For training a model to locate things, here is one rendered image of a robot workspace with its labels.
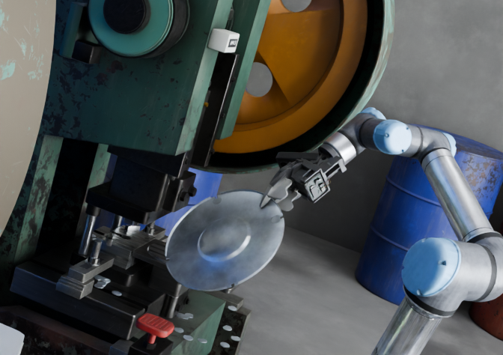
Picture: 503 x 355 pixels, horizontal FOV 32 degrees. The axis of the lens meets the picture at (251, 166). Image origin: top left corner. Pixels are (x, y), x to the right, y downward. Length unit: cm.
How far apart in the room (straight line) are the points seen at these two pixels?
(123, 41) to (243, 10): 43
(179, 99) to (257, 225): 36
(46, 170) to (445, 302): 92
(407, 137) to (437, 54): 322
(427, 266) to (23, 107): 122
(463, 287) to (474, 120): 350
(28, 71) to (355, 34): 169
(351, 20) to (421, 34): 297
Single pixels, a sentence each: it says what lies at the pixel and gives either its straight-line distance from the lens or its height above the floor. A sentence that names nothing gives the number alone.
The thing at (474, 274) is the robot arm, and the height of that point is 104.
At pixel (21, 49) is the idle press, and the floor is 139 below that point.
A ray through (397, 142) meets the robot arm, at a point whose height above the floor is 120.
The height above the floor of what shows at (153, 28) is 131.
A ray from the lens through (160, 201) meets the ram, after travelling 203.
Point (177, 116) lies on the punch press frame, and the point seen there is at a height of 114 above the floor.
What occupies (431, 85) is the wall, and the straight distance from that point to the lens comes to 525.
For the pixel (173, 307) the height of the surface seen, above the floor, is 68.
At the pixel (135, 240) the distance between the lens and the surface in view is 216.
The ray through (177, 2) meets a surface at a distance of 174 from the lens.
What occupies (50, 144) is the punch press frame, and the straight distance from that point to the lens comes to 203.
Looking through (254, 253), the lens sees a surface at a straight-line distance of 198.
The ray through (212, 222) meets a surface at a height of 89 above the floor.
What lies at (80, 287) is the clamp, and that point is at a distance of 196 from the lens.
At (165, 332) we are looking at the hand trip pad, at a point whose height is 76.
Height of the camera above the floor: 150
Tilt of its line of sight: 13 degrees down
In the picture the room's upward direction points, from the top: 17 degrees clockwise
